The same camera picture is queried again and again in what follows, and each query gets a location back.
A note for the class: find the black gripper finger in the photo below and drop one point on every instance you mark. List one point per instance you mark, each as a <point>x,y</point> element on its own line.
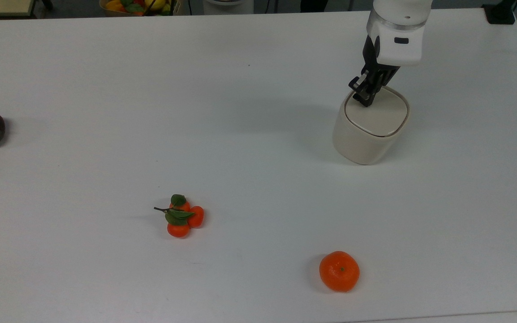
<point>377,85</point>
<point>361,85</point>

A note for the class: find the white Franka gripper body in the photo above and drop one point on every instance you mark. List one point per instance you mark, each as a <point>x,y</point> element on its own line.
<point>397,42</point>

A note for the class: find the cream garbage bin lid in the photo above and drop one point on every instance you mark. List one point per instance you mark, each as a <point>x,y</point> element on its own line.
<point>382,114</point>

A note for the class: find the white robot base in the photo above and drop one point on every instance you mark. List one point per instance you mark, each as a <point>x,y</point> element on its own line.
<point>229,6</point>

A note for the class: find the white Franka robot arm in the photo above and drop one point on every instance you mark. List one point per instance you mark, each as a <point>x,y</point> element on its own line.
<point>401,12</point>

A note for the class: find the cream garbage bin body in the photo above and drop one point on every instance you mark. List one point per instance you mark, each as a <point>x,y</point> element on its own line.
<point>359,141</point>

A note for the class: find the black clamp block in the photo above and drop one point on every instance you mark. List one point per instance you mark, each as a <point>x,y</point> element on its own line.
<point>500,12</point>

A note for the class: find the large orange fruit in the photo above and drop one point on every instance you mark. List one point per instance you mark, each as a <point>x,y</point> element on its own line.
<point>339,271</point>

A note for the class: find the mandarin cluster with leaves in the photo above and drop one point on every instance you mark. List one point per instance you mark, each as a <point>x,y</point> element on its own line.
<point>181,217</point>

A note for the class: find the basket of mixed fruit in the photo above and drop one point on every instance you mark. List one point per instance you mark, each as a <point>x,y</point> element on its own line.
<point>135,6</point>

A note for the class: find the white adjacent table edge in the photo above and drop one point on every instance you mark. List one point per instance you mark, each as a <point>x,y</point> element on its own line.
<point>456,317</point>

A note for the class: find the beige side table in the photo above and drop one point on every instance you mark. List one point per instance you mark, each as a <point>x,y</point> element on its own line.
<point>0,6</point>

